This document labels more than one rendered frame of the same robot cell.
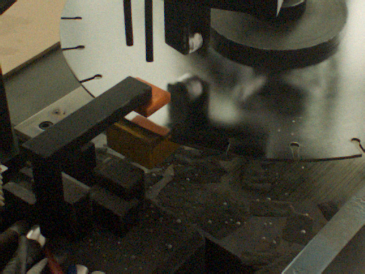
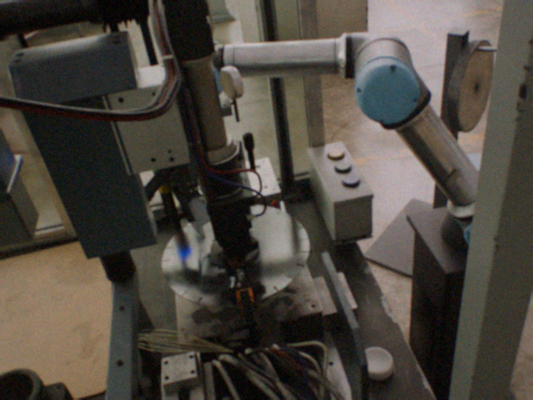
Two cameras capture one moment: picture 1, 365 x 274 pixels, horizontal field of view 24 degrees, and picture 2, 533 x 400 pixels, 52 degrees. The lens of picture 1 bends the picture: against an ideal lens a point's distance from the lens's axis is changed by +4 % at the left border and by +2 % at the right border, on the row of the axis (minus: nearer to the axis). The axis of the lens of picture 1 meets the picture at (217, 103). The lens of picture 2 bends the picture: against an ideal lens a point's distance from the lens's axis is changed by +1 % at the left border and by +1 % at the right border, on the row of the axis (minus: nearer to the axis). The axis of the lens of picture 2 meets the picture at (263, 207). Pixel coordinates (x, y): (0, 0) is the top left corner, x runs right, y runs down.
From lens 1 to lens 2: 0.70 m
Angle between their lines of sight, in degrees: 33
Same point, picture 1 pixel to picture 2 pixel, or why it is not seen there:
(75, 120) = (246, 310)
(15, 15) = (82, 323)
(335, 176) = not seen: hidden behind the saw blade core
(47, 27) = (100, 317)
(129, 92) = (246, 294)
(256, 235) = (281, 311)
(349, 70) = (272, 248)
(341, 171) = not seen: hidden behind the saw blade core
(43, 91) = not seen: hidden behind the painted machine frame
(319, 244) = (337, 287)
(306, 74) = (265, 257)
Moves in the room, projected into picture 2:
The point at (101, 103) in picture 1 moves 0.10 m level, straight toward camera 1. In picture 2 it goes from (245, 302) to (290, 321)
